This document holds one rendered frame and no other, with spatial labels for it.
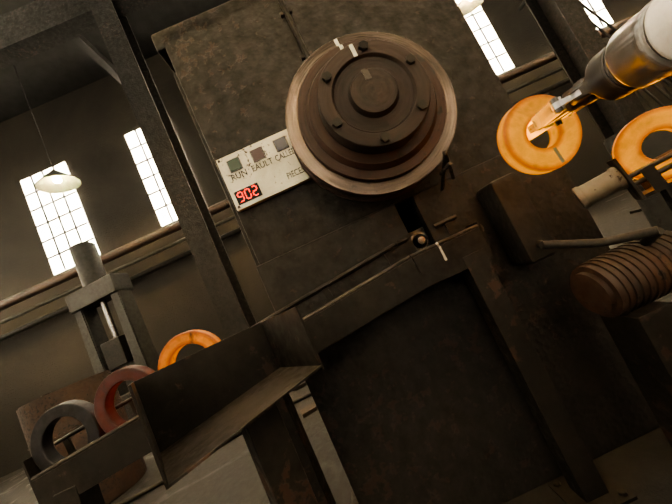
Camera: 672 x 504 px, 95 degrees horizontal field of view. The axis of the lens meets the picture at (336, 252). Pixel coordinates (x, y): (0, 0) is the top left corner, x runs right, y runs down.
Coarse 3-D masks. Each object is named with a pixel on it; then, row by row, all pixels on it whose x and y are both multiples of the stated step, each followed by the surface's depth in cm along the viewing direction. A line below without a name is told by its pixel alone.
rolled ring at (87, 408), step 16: (80, 400) 83; (48, 416) 80; (64, 416) 80; (80, 416) 80; (32, 432) 80; (48, 432) 81; (96, 432) 79; (32, 448) 79; (48, 448) 80; (48, 464) 79
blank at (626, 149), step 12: (660, 108) 65; (636, 120) 68; (648, 120) 67; (660, 120) 66; (624, 132) 69; (636, 132) 68; (648, 132) 67; (624, 144) 69; (636, 144) 68; (612, 156) 73; (624, 156) 70; (636, 156) 69; (624, 168) 70; (636, 168) 69
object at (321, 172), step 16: (368, 32) 86; (320, 48) 86; (416, 48) 86; (304, 64) 86; (432, 64) 85; (448, 80) 85; (288, 96) 85; (448, 96) 84; (288, 112) 85; (448, 112) 84; (288, 128) 84; (448, 128) 83; (304, 144) 84; (448, 144) 83; (304, 160) 83; (432, 160) 83; (320, 176) 83; (336, 176) 83; (400, 176) 82; (416, 176) 82; (352, 192) 82; (368, 192) 82; (384, 192) 82
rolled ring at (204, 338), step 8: (176, 336) 82; (184, 336) 82; (192, 336) 82; (200, 336) 82; (208, 336) 82; (216, 336) 84; (168, 344) 82; (176, 344) 82; (184, 344) 82; (200, 344) 81; (208, 344) 81; (168, 352) 82; (176, 352) 83; (160, 360) 81; (168, 360) 81; (160, 368) 81
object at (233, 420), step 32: (288, 320) 59; (224, 352) 65; (256, 352) 68; (288, 352) 63; (160, 384) 58; (192, 384) 60; (224, 384) 63; (256, 384) 66; (288, 384) 53; (160, 416) 56; (192, 416) 59; (224, 416) 55; (256, 416) 46; (160, 448) 55; (192, 448) 47; (256, 448) 51; (288, 448) 53; (288, 480) 52
